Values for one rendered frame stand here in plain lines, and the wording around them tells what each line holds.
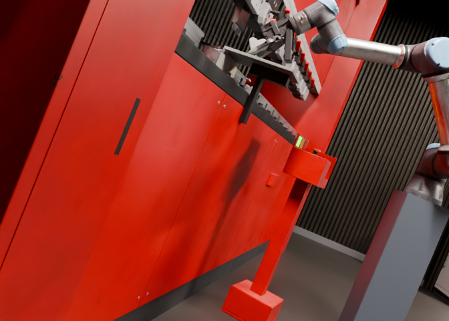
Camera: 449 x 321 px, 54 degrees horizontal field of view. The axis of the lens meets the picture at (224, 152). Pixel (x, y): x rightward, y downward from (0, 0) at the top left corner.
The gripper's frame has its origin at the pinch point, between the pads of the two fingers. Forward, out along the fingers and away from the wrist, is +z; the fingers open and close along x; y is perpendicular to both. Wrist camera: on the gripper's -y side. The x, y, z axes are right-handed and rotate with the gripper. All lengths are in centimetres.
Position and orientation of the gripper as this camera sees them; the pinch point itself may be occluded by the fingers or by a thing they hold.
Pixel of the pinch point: (250, 58)
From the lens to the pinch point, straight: 168.6
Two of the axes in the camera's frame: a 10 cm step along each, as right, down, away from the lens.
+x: -2.8, -0.9, -9.5
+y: -4.2, -8.8, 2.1
